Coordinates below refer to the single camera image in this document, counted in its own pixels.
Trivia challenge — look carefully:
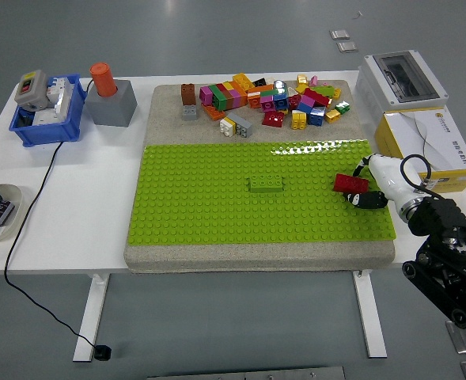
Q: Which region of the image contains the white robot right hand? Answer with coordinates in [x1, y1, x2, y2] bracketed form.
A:
[343, 154, 430, 210]

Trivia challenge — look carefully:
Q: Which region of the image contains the bright red long brick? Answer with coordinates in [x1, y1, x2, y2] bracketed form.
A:
[332, 173, 370, 195]

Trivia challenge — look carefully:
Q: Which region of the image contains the lime green long brick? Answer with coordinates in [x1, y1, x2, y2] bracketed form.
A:
[248, 173, 285, 195]

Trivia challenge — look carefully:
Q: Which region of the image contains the shiny blue brick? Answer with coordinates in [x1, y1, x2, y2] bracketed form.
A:
[307, 106, 328, 127]

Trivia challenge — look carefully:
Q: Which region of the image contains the yellow double brick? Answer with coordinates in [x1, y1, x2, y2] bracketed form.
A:
[290, 109, 308, 131]

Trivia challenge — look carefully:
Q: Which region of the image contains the dark red long brick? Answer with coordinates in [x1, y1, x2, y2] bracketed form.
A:
[302, 87, 332, 108]

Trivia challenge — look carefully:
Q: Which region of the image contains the lime brick with pink stud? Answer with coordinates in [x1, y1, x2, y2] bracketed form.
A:
[310, 83, 336, 98]

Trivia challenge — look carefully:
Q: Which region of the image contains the blue magenta-topped brick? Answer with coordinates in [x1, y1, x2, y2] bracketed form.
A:
[297, 93, 317, 116]

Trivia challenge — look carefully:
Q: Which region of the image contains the red sloped brick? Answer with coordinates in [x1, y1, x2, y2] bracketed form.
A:
[260, 110, 287, 128]

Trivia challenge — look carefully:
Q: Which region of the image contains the grey long brick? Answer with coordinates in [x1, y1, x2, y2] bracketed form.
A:
[227, 112, 255, 139]

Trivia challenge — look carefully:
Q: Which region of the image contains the orange tall brick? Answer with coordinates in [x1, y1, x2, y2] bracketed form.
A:
[232, 81, 250, 107]

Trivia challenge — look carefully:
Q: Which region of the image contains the white and yellow brick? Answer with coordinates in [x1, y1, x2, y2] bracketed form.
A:
[218, 116, 238, 139]

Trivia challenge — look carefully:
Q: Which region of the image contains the pink yellow-topped brick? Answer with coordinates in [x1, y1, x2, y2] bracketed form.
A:
[222, 81, 245, 108]

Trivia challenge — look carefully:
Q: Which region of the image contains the yellow long brick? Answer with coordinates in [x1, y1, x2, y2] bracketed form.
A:
[232, 72, 256, 91]

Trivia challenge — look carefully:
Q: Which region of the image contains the brown and red brick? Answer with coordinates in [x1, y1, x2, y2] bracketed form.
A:
[216, 82, 237, 110]

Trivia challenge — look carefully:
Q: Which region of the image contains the flat orange brick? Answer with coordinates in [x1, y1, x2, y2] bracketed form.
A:
[201, 103, 227, 121]

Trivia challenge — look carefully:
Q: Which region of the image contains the dark green brick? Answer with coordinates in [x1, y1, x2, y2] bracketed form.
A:
[209, 84, 229, 112]

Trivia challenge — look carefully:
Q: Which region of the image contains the green studded baseplate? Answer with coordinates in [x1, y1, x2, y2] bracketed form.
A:
[126, 139, 397, 246]

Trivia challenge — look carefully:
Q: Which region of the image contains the brown tall brick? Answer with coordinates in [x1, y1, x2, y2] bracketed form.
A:
[180, 82, 197, 107]

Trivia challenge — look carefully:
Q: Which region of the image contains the yellow and white carton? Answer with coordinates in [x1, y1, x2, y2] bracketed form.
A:
[373, 108, 466, 194]

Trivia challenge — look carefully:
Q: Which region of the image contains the white electrical distribution box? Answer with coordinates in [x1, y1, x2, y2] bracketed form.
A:
[354, 49, 451, 116]

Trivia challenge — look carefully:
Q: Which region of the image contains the white table leg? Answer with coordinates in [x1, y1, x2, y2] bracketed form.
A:
[352, 269, 388, 359]
[72, 272, 111, 363]

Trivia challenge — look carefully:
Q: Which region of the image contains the grey-brown mat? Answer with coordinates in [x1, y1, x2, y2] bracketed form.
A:
[122, 82, 397, 275]

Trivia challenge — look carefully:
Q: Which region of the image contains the long metal floor plate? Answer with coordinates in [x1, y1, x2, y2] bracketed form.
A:
[145, 366, 347, 380]

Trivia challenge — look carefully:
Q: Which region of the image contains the grey button base block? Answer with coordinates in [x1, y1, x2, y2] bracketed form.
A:
[83, 78, 139, 128]

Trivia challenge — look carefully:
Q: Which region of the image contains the orange cylinder button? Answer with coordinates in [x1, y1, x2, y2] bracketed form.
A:
[89, 62, 119, 98]

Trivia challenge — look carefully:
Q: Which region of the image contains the white circuit breaker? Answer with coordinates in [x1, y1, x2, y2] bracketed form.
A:
[32, 76, 76, 127]

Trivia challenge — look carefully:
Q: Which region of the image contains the blue plastic bin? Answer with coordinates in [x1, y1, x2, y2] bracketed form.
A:
[9, 73, 88, 148]

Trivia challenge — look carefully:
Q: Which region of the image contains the purple circuit module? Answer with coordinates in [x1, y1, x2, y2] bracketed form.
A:
[0, 200, 17, 228]

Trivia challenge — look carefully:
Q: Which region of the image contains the black power cable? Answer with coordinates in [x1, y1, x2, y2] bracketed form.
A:
[3, 78, 99, 352]

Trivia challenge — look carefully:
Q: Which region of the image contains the grey switch box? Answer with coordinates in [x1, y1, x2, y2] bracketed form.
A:
[13, 70, 54, 112]

